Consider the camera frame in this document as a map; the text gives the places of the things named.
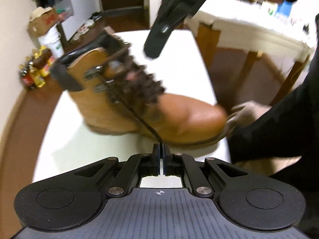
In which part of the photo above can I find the dark brown shoelace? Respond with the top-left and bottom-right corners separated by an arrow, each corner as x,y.
97,43 -> 165,144

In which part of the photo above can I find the tan leather boot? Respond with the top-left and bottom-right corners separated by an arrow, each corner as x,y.
51,27 -> 228,147

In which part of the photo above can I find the person's right forearm sleeve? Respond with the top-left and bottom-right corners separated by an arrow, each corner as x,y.
227,12 -> 319,239

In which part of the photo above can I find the white dining table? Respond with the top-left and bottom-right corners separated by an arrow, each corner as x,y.
184,0 -> 314,105

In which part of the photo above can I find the white shoe cabinet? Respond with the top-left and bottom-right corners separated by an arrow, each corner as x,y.
62,0 -> 100,40

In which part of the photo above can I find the white plastic bucket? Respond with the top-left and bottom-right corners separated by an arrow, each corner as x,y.
38,24 -> 64,58

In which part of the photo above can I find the brown cardboard box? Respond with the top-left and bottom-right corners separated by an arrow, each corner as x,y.
28,7 -> 59,37

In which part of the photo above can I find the cooking oil bottles cluster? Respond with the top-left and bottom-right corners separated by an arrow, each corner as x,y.
19,45 -> 55,90

